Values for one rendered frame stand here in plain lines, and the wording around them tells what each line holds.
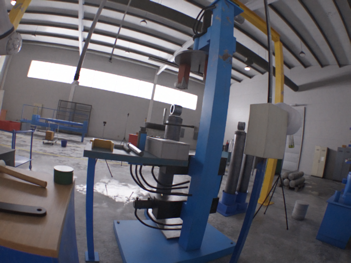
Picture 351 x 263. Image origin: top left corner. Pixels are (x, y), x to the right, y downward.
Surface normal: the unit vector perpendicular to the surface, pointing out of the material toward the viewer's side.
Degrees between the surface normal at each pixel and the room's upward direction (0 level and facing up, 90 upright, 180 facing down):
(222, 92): 90
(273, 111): 90
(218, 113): 90
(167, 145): 90
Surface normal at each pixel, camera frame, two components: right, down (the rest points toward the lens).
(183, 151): 0.44, 0.05
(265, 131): -0.88, -0.15
